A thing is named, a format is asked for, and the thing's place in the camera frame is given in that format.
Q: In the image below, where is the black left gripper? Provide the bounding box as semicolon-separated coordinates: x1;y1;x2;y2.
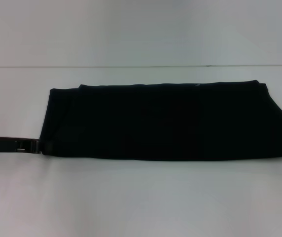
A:
0;135;55;155

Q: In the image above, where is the black shirt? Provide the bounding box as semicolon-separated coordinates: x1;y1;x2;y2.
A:
39;79;282;162

